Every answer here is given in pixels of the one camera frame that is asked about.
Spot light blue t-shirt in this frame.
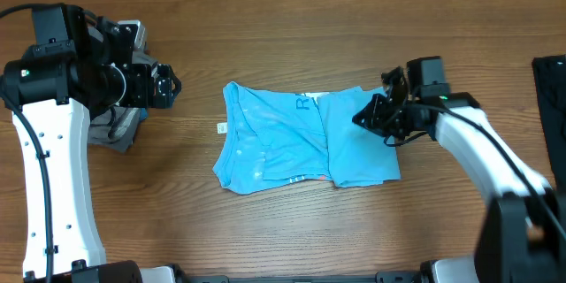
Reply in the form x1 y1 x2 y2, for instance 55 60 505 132
213 82 401 195

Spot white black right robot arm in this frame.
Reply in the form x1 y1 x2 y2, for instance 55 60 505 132
352 56 565 283

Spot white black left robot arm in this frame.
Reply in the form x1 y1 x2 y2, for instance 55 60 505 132
1 4 183 282

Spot grey folded garment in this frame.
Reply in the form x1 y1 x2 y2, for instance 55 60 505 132
88 50 158 153

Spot black garment pile at right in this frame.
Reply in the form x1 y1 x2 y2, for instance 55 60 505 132
532 55 565 183

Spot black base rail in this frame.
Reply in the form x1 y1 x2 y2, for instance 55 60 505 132
141 264 425 283

